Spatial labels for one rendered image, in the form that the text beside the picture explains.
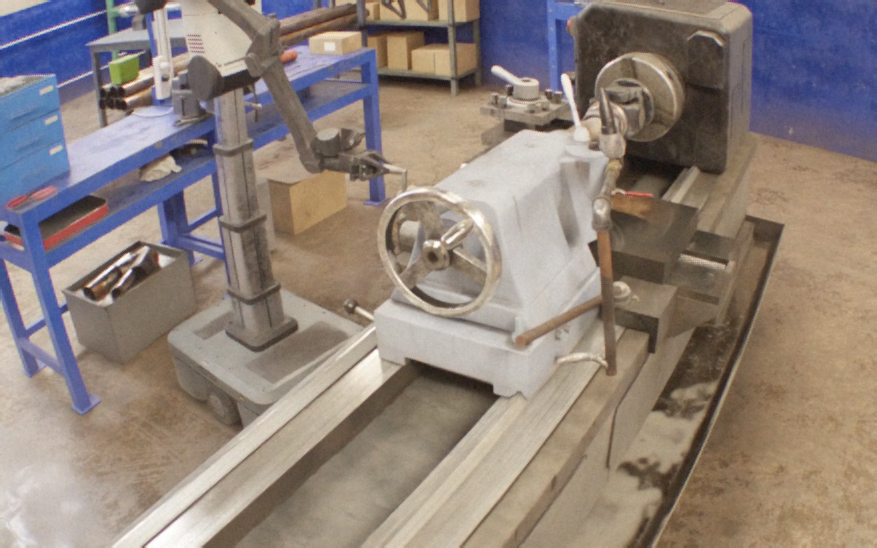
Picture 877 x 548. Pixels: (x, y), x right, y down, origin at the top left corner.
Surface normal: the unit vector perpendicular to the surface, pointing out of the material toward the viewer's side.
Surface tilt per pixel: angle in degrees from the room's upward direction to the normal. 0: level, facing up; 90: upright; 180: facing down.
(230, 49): 90
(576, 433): 0
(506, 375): 90
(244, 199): 90
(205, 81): 90
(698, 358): 0
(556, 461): 0
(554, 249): 68
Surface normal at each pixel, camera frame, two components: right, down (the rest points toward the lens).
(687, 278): -0.04, -0.87
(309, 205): 0.81, 0.25
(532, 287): 0.76, -0.16
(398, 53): -0.47, 0.45
